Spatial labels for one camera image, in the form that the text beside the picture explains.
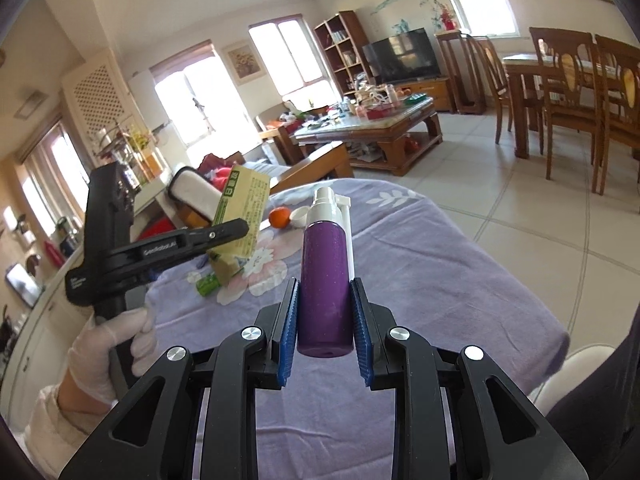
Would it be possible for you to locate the person's left hand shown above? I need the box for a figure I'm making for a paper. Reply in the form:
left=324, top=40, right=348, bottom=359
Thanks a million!
left=67, top=305, right=160, bottom=406

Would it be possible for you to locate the person's left forearm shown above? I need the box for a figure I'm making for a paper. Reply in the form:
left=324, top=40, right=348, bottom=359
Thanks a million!
left=20, top=375, right=118, bottom=480

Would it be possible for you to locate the white lattice cabinet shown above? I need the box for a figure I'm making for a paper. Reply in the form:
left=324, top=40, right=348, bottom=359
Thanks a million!
left=61, top=50, right=133, bottom=166

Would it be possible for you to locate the framed flower picture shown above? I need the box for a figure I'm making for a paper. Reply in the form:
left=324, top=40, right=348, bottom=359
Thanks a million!
left=222, top=41, right=267, bottom=85

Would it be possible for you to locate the wooden bookshelf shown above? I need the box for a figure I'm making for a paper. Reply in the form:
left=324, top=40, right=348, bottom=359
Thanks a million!
left=313, top=10, right=373, bottom=96

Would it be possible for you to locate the red cushion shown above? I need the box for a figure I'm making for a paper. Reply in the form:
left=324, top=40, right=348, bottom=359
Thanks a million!
left=197, top=155, right=236, bottom=183

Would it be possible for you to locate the black television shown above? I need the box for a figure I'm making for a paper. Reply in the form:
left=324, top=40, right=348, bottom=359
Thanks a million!
left=362, top=28, right=442, bottom=86

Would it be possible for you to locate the purple spray bottle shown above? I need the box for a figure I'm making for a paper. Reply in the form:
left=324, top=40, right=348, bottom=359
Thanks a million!
left=296, top=186, right=357, bottom=358

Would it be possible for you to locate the wooden coffee table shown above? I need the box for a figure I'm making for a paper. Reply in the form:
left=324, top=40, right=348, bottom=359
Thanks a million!
left=294, top=96, right=445, bottom=177

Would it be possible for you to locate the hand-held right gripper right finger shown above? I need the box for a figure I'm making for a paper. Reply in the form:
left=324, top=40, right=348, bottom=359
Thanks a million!
left=349, top=277, right=588, bottom=480

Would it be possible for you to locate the tall wooden stand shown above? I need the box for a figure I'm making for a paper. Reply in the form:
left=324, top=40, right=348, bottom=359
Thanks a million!
left=434, top=30, right=487, bottom=115

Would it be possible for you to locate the yellow green carton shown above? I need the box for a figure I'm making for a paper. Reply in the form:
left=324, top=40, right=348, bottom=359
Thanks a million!
left=202, top=164, right=273, bottom=291

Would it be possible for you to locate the purple floral tablecloth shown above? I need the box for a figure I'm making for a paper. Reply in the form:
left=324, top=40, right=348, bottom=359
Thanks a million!
left=115, top=177, right=571, bottom=480

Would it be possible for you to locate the metal tiered rack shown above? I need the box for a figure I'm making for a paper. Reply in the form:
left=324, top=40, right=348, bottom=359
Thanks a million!
left=97, top=120, right=151, bottom=186

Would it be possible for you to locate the wooden sofa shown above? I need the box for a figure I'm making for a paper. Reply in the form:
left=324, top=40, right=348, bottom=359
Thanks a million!
left=155, top=140, right=356, bottom=231

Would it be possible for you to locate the red flower vase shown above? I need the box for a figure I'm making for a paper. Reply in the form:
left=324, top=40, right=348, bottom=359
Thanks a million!
left=435, top=2, right=458, bottom=31

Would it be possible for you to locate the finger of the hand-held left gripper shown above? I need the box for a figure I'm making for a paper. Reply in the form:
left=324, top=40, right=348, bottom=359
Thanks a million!
left=172, top=218, right=250, bottom=261

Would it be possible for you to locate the red storage box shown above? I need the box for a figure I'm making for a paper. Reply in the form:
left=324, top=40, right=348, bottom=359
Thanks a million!
left=135, top=217, right=173, bottom=241

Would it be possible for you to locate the wooden dining table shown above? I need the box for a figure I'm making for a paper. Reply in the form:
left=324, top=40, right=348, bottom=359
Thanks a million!
left=501, top=52, right=640, bottom=158

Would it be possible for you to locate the wooden armchair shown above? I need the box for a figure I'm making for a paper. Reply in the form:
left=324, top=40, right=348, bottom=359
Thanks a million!
left=255, top=101, right=301, bottom=161

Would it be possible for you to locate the wooden television stand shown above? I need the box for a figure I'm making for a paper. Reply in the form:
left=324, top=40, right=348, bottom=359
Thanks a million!
left=400, top=76, right=458, bottom=113

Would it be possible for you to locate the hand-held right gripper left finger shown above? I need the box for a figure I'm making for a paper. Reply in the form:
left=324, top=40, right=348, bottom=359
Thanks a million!
left=57, top=277, right=301, bottom=480

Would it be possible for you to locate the wooden dining chair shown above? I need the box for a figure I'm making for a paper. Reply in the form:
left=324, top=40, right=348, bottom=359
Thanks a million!
left=470, top=35, right=518, bottom=146
left=529, top=26, right=608, bottom=181
left=592, top=34, right=640, bottom=196

